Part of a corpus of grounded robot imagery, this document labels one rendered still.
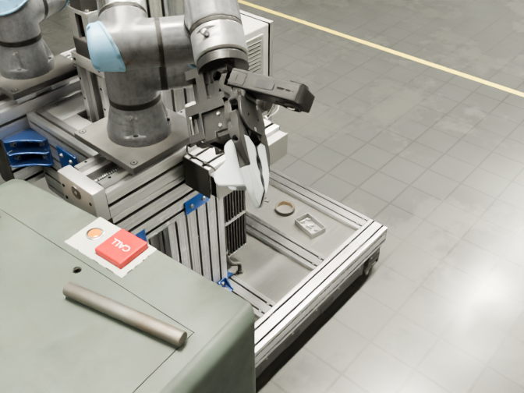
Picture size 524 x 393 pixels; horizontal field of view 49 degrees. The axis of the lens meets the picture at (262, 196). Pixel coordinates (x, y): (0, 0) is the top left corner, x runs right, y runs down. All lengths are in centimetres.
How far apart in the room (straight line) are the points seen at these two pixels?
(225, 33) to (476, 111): 327
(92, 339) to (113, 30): 45
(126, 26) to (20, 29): 79
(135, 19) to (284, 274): 157
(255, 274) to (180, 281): 145
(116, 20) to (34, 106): 86
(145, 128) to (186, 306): 58
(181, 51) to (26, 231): 39
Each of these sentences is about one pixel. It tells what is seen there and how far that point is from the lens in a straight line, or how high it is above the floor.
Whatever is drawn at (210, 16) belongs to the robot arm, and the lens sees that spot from 80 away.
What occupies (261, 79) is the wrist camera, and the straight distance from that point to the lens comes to 75.
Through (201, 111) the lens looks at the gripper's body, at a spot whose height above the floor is 151.
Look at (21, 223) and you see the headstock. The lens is 105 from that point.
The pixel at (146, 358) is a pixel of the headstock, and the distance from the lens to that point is 80.
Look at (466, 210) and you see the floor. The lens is 310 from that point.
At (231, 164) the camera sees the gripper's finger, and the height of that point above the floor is 146.
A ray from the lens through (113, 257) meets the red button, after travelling 92.
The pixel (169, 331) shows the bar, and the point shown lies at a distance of 79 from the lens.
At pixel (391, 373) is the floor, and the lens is 233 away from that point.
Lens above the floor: 190
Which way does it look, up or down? 39 degrees down
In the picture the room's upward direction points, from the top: straight up
